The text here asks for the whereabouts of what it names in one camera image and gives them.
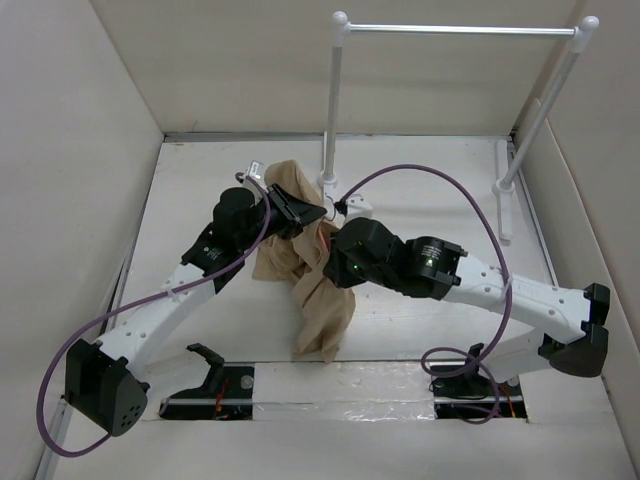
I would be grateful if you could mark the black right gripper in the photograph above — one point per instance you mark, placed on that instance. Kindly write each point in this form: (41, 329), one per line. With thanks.
(336, 268)

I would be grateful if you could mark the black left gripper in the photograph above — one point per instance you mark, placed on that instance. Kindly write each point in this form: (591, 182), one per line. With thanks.
(293, 213)

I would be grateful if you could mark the beige t shirt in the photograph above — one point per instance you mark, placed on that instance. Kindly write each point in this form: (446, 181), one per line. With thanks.
(326, 309)

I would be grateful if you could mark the pink clothes hanger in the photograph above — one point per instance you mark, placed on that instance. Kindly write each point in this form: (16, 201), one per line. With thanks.
(325, 242)

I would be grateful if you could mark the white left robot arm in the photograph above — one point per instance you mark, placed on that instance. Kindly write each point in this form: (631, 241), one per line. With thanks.
(105, 379)

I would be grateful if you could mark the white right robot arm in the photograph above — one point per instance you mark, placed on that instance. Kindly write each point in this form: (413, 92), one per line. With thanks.
(568, 332)

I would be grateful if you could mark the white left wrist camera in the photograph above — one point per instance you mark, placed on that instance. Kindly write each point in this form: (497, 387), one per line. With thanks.
(252, 178)

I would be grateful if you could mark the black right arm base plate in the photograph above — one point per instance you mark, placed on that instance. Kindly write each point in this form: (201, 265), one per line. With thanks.
(471, 397)

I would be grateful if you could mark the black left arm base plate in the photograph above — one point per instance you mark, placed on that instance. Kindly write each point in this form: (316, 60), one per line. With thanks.
(225, 393)

